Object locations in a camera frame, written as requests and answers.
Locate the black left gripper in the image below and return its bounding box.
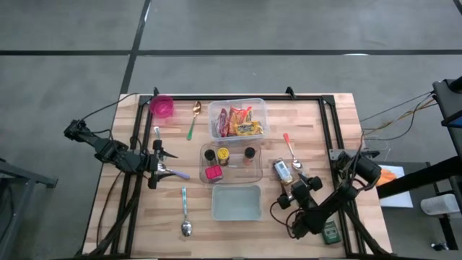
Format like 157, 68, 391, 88
146, 139, 179, 189

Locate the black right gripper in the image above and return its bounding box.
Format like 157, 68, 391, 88
277, 173, 323, 212

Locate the red handle spoon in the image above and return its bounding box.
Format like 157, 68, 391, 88
282, 132, 303, 171

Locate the purple handle spoon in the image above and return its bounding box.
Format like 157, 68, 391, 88
157, 162, 191, 181

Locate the clear spice jar white label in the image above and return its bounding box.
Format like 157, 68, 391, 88
272, 158, 294, 186

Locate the red lid patterned spice tin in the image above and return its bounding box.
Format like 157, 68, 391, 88
204, 165, 224, 183

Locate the brown bottle yellow cap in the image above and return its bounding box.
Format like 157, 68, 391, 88
217, 147, 231, 167

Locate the black lid orange spice jar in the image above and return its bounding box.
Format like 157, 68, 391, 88
242, 146, 256, 167

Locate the clear acrylic organizer bin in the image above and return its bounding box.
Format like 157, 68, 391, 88
199, 142, 263, 185

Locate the red ramen packet silver back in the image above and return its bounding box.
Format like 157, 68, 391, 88
215, 108, 230, 138

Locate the grey plastic bin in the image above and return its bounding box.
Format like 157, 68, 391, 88
212, 184, 263, 222

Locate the orange ramen packet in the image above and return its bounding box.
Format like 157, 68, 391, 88
227, 105, 253, 137

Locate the pink plastic bowl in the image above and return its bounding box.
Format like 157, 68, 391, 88
149, 95, 175, 119

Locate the green tin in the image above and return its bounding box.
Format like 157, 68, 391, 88
321, 220, 342, 246

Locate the frosted clear storage bin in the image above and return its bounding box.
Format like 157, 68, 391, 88
207, 97, 271, 144

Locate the orange object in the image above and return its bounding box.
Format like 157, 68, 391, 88
375, 168, 398, 187

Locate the white paper sheet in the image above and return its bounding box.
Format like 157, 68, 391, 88
370, 164, 414, 209

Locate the black diagonal stand bar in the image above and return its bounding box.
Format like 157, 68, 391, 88
376, 155, 462, 200

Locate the grey pouch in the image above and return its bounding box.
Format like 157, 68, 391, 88
419, 193, 461, 217

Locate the grey metal stand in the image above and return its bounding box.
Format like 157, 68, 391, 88
0, 157, 58, 260

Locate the black equipment stand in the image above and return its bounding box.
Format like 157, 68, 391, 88
432, 75, 462, 214

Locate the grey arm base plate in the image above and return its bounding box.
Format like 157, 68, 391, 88
328, 147, 366, 162

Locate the gold spoon green handle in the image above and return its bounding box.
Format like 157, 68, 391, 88
186, 100, 203, 141

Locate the black cable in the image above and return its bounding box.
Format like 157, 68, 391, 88
359, 92, 436, 142
77, 92, 141, 124

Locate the black aluminium table frame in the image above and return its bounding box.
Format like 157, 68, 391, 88
86, 94, 391, 259

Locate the orange cable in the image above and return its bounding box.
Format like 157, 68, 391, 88
362, 97, 438, 137

